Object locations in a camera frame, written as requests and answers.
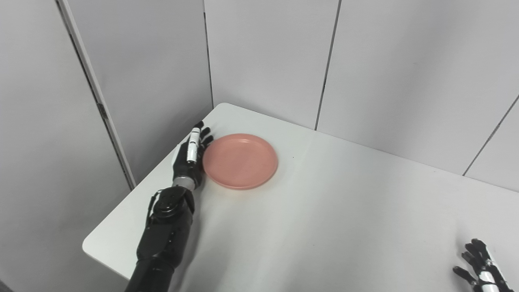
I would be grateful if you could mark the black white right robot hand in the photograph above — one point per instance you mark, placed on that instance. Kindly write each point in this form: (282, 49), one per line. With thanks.
(484, 267)

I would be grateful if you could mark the pink round plate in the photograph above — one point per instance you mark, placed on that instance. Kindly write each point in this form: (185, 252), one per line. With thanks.
(240, 161)

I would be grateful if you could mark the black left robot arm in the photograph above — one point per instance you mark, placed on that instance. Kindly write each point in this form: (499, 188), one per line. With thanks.
(164, 239)

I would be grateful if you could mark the grey wall panel hinge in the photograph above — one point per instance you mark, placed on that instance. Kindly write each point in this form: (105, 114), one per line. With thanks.
(102, 110)

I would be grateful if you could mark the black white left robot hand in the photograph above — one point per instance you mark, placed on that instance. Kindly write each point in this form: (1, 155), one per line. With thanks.
(184, 164)

